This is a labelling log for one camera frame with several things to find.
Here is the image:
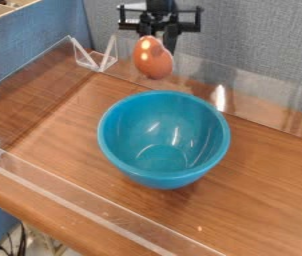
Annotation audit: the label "clear acrylic back barrier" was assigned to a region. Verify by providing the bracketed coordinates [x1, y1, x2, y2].
[104, 35, 302, 138]

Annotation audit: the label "brown white toy mushroom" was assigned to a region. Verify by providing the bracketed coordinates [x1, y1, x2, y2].
[132, 36, 174, 80]

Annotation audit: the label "blue plastic bowl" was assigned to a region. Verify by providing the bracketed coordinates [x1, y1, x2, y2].
[97, 91, 231, 190]

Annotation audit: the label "clear acrylic left barrier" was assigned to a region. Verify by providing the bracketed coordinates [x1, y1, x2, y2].
[0, 36, 92, 148]

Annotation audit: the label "clear acrylic corner bracket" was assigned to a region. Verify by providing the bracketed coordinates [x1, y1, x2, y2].
[69, 35, 117, 72]

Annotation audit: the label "clear acrylic front barrier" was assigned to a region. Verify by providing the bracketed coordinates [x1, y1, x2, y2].
[0, 148, 226, 256]

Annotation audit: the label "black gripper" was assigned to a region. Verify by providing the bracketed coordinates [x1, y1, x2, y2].
[116, 3, 204, 53]

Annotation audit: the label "black cables under table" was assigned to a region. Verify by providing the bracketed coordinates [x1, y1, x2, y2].
[0, 222, 29, 256]

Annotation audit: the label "clear acrylic barrier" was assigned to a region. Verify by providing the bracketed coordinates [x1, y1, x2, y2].
[0, 36, 92, 148]
[104, 35, 302, 138]
[0, 148, 226, 256]

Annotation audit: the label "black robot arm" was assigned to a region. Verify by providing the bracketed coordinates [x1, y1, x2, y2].
[116, 0, 204, 53]

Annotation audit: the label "blue partition panel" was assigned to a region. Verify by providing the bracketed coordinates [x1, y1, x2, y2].
[0, 0, 91, 80]

